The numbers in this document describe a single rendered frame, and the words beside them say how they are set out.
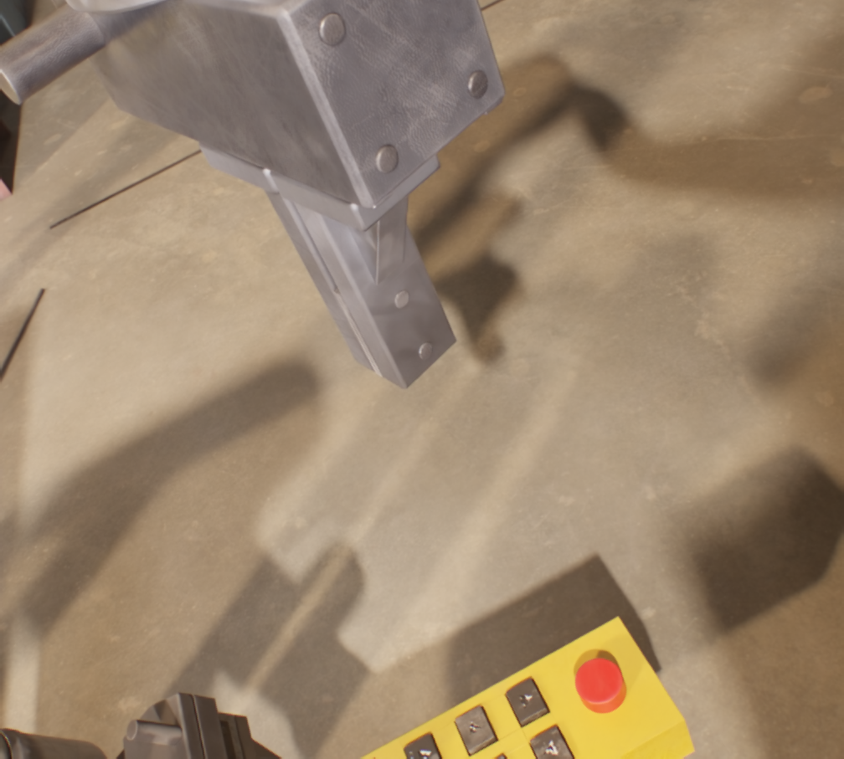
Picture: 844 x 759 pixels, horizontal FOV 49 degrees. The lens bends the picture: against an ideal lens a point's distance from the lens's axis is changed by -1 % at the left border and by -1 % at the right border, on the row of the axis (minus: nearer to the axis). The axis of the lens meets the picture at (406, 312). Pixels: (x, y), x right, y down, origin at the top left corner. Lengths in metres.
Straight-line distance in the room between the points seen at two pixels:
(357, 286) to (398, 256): 0.02
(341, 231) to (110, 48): 0.08
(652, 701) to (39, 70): 0.48
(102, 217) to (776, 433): 1.14
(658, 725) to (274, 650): 0.42
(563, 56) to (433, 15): 1.30
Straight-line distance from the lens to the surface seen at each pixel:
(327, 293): 0.30
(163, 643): 0.98
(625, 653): 0.62
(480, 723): 0.61
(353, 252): 0.28
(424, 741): 0.62
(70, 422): 1.27
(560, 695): 0.61
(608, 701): 0.59
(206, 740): 0.49
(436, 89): 0.22
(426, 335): 0.31
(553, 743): 0.60
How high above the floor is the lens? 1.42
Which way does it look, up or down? 39 degrees down
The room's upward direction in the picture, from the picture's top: 25 degrees counter-clockwise
